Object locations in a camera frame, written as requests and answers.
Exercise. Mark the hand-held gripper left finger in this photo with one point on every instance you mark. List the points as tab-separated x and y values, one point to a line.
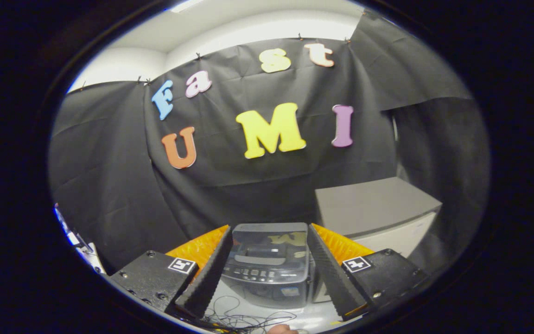
209	273

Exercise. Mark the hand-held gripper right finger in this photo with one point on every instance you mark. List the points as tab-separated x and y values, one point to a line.
329	273

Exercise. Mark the grey washing machine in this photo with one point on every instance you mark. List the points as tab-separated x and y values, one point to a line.
271	292

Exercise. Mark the grey cabinet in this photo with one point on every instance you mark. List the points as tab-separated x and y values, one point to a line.
373	204

